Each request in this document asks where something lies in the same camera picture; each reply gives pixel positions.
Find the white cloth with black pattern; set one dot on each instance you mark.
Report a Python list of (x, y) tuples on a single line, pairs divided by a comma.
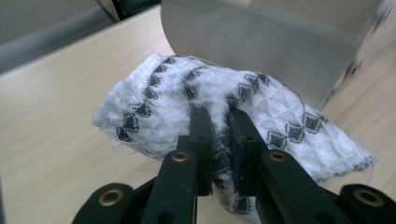
[(174, 102)]

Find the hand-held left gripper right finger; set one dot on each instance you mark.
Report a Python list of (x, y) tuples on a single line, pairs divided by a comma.
[(246, 161)]

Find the black folding chair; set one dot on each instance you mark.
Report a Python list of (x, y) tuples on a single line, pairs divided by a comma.
[(134, 7)]

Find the white expandable file rack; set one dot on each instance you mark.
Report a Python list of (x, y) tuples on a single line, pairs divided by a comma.
[(264, 40)]

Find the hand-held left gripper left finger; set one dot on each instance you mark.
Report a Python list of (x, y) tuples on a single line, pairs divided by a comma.
[(204, 155)]

